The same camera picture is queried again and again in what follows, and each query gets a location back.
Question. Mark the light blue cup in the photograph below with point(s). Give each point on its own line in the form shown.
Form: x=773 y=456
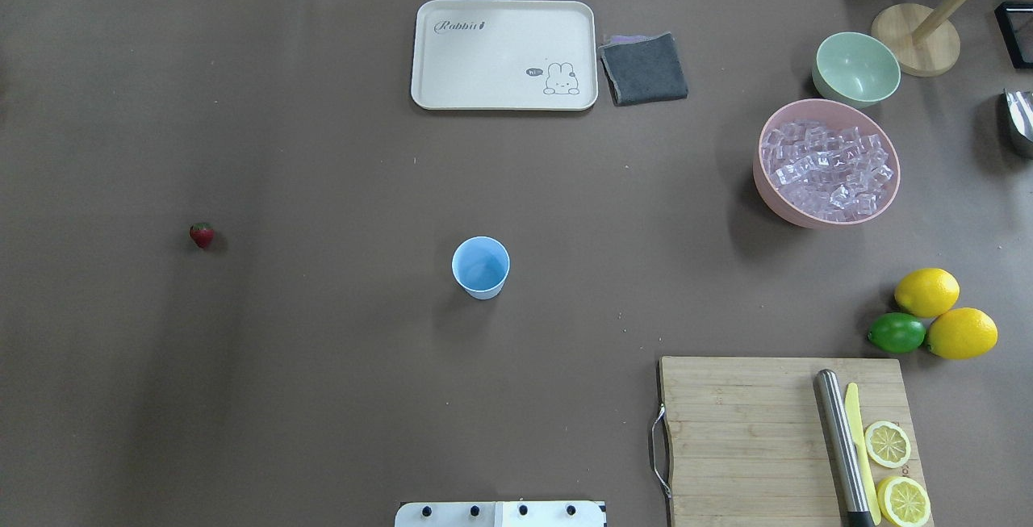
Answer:
x=481 y=266

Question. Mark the clear ice cubes pile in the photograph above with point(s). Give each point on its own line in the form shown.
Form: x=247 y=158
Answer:
x=836 y=175

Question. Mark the cream rabbit tray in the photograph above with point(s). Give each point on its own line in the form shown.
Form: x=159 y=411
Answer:
x=504 y=55

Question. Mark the grey folded cloth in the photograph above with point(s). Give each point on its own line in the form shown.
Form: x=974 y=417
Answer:
x=643 y=69

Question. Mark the pink bowl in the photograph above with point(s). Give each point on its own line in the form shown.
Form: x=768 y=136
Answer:
x=837 y=116

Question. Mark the wooden cutting board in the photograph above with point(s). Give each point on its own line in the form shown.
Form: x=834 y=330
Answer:
x=745 y=441

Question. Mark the red strawberry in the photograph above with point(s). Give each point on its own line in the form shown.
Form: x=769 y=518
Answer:
x=202 y=234

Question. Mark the green bowl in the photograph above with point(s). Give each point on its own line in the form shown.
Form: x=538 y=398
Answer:
x=855 y=69

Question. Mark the green lime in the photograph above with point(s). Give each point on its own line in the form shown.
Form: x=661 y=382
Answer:
x=897 y=332

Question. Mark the upper yellow lemon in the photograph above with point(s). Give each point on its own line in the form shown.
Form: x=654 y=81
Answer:
x=927 y=293

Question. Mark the yellow lemon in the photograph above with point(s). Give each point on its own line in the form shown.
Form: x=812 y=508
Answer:
x=962 y=333
x=927 y=293

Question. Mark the upper lemon slice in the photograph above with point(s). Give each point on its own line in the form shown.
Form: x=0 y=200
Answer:
x=887 y=444

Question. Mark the lemon slice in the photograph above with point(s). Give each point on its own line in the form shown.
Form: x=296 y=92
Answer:
x=887 y=444
x=903 y=502

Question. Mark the wooden stand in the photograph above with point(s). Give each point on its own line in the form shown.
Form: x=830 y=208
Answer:
x=921 y=38

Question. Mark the lower yellow lemon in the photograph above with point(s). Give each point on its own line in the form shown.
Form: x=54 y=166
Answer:
x=962 y=333

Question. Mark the lower lemon slice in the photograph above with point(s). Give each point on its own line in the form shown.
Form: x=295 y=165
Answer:
x=903 y=502

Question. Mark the steel scoop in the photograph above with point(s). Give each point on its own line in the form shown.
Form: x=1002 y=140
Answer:
x=1018 y=107

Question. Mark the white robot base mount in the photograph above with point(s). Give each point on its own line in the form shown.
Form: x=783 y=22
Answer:
x=503 y=513

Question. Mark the steel handled knife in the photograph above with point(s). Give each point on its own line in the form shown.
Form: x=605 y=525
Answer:
x=842 y=449

